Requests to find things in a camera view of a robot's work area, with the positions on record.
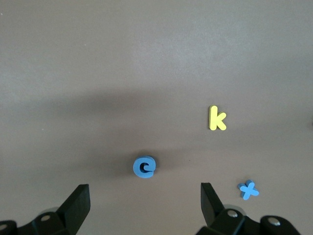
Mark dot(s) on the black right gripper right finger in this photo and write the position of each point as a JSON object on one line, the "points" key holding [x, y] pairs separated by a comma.
{"points": [[212, 210]]}

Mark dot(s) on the yellow foam letter k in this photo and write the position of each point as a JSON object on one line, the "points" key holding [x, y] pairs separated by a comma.
{"points": [[214, 118]]}

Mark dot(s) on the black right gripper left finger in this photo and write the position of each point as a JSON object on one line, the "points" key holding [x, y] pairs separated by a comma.
{"points": [[71, 210]]}

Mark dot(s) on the blue foam letter x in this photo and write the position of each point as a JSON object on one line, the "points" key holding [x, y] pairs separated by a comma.
{"points": [[248, 189]]}

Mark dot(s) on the blue foam letter e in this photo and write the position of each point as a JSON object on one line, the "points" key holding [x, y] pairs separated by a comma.
{"points": [[137, 169]]}

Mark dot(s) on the brown table mat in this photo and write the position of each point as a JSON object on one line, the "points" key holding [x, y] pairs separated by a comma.
{"points": [[146, 61]]}

